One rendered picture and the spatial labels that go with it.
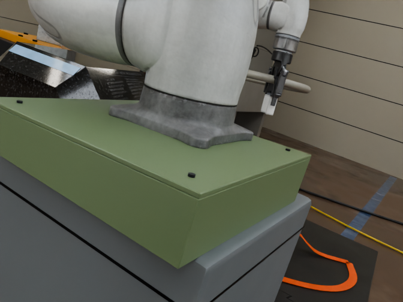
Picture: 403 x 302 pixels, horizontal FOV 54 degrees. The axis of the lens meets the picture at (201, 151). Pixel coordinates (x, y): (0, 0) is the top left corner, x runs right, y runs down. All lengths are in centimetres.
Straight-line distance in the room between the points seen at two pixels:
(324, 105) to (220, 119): 592
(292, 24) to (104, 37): 96
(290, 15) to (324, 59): 506
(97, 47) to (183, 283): 39
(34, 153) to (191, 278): 25
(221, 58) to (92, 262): 32
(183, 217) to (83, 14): 38
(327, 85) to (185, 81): 596
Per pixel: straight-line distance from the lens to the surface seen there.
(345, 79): 644
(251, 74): 150
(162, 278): 47
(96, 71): 143
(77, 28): 67
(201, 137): 54
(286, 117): 666
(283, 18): 150
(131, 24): 61
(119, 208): 44
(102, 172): 45
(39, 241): 61
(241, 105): 469
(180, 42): 57
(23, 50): 159
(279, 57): 150
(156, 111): 59
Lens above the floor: 101
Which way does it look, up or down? 14 degrees down
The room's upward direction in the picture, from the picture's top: 16 degrees clockwise
